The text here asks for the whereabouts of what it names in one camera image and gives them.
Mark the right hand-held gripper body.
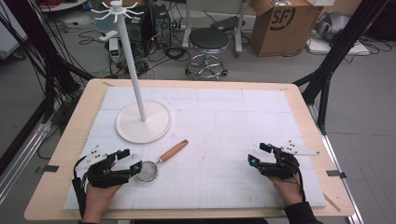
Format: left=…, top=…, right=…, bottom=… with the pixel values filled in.
left=257, top=139, right=321, bottom=181

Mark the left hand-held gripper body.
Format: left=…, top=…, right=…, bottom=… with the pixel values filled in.
left=75, top=145, right=142, bottom=189

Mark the wooden-handled mesh strainer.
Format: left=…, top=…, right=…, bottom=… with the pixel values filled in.
left=135, top=138, right=190, bottom=183

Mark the person's left hand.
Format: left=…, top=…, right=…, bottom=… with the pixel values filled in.
left=81, top=181, right=123, bottom=218

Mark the person's right hand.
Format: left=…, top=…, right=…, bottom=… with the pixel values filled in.
left=268, top=172, right=305, bottom=208

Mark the white hook rack stand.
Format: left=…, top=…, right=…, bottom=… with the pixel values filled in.
left=90, top=0, right=173, bottom=146

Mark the white gridded mat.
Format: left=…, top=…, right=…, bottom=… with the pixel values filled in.
left=63, top=86, right=328, bottom=210

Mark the black tape strip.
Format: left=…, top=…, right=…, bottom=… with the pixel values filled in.
left=35, top=164, right=60, bottom=175
left=326, top=169, right=347, bottom=179

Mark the thin wooden stick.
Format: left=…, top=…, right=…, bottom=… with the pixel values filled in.
left=322, top=192, right=342, bottom=213

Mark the small white device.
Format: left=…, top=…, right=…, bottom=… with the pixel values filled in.
left=108, top=37, right=121, bottom=64

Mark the brown cardboard box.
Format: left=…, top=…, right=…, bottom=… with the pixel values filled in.
left=249, top=0, right=325, bottom=58

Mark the white power strip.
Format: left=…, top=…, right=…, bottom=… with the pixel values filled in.
left=98, top=29, right=120, bottom=43

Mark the flat white board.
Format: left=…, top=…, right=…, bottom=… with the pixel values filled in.
left=305, top=36, right=372, bottom=57

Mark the black round stool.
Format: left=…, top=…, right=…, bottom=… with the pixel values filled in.
left=184, top=27, right=230, bottom=81

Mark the black computer tower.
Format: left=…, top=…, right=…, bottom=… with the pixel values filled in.
left=150, top=3, right=173, bottom=49

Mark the silver grey appliance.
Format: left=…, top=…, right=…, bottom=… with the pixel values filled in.
left=313, top=10, right=352, bottom=43

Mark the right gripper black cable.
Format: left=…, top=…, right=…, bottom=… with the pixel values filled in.
left=292, top=166, right=307, bottom=203

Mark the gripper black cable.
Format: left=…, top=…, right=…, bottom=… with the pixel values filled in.
left=292, top=166, right=307, bottom=203
left=71, top=155, right=92, bottom=218

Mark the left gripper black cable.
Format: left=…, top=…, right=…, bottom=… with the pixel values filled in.
left=71, top=155, right=92, bottom=218

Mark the aluminium rail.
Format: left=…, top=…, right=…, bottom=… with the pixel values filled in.
left=307, top=104, right=366, bottom=224
left=0, top=119, right=55, bottom=204

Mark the coiled black floor cable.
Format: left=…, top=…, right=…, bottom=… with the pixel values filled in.
left=163, top=46, right=191, bottom=63

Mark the black metal frame stand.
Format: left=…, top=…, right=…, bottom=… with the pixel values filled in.
left=292, top=0, right=391, bottom=135
left=0, top=0, right=96, bottom=125

